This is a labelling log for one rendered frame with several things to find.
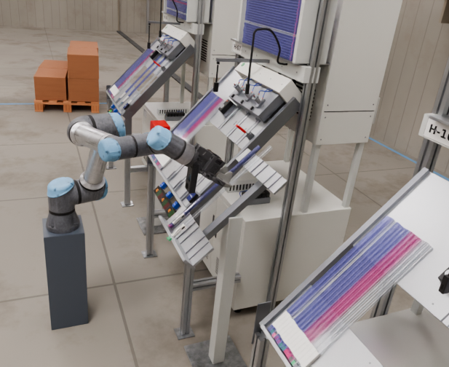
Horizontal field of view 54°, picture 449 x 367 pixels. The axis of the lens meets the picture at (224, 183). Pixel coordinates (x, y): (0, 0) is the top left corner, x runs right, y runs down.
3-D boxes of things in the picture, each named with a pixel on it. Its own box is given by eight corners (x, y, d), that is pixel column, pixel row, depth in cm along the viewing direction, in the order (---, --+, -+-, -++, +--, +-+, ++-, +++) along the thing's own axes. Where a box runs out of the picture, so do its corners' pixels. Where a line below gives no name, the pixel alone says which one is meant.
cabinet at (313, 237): (231, 319, 244) (244, 221, 218) (190, 250, 301) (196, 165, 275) (329, 298, 269) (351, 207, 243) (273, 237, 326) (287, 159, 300)
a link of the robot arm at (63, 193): (44, 204, 208) (42, 178, 202) (73, 198, 216) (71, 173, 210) (53, 215, 200) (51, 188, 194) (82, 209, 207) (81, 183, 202)
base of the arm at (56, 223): (46, 235, 202) (45, 216, 198) (45, 219, 215) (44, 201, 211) (81, 231, 208) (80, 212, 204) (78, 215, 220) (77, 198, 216)
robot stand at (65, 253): (51, 330, 224) (43, 237, 201) (49, 307, 238) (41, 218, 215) (88, 323, 230) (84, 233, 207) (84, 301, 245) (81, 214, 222)
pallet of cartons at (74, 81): (98, 89, 661) (97, 41, 632) (107, 113, 561) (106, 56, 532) (37, 88, 632) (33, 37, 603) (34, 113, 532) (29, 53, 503)
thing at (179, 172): (190, 210, 205) (185, 207, 203) (153, 157, 259) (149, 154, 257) (218, 181, 204) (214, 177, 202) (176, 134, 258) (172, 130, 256)
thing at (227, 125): (249, 156, 205) (242, 149, 202) (200, 114, 259) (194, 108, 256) (300, 105, 203) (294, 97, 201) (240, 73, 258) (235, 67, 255)
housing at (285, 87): (295, 113, 204) (278, 92, 196) (249, 87, 244) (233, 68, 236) (307, 100, 204) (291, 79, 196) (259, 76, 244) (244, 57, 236)
